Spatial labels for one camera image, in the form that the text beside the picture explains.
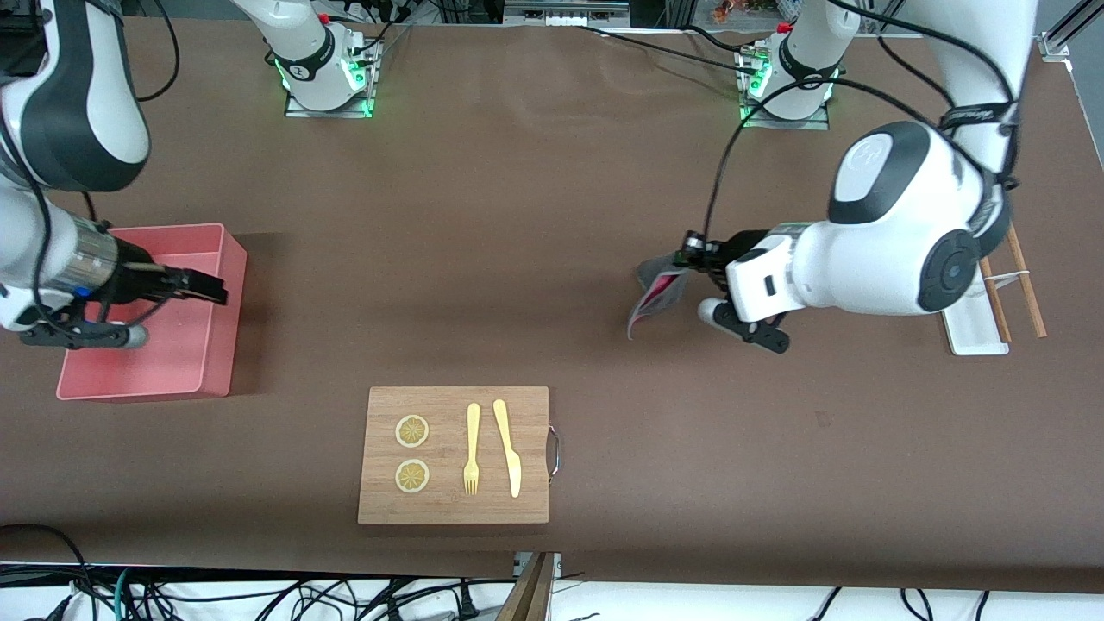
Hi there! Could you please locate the red and grey cloth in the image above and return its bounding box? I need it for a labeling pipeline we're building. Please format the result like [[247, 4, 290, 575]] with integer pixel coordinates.
[[627, 250, 695, 342]]

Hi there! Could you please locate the pink plastic bin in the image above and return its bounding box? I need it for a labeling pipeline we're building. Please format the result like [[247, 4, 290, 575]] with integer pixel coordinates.
[[56, 223, 248, 403]]

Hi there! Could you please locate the brown table mat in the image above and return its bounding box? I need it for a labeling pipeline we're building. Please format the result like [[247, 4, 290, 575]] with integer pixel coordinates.
[[0, 17, 1104, 596]]

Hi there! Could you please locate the white rack tray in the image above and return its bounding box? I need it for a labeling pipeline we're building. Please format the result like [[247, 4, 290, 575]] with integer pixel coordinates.
[[938, 259, 1010, 356]]

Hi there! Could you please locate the yellow plastic knife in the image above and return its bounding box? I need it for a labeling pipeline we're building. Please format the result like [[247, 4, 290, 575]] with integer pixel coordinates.
[[492, 398, 523, 499]]

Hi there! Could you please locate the grey power strip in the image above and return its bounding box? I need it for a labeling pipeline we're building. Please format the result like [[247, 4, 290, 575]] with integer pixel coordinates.
[[505, 0, 631, 27]]

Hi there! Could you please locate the yellow plastic fork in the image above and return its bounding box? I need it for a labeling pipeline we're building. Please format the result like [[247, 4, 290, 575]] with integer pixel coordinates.
[[463, 403, 481, 496]]

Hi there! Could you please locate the wooden cutting board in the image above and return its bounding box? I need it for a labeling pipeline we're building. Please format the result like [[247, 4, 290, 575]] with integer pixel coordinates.
[[357, 386, 550, 525]]

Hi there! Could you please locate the wooden beam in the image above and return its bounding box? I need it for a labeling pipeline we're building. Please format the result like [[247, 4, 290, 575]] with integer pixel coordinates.
[[496, 552, 555, 621]]

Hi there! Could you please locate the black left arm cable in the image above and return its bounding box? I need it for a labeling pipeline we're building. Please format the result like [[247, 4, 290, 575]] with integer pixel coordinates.
[[703, 0, 1023, 247]]

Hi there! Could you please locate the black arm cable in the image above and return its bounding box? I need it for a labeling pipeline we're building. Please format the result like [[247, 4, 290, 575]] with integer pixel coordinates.
[[82, 0, 179, 225], [703, 0, 1023, 247]]

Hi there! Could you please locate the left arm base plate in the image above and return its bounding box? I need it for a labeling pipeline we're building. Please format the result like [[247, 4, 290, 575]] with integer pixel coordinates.
[[737, 47, 831, 130]]

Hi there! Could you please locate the black base cable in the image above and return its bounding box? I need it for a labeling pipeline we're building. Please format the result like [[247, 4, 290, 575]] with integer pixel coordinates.
[[576, 24, 764, 78], [686, 24, 762, 58], [341, 0, 417, 66]]

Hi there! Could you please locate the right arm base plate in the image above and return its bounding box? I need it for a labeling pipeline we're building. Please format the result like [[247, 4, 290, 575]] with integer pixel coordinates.
[[285, 34, 375, 119]]

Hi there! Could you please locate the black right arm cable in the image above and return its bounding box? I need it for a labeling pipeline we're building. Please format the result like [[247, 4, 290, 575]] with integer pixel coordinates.
[[82, 0, 179, 225]]

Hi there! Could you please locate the aluminium frame bar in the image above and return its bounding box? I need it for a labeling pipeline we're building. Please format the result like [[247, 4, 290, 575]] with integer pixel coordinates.
[[1039, 0, 1104, 61]]

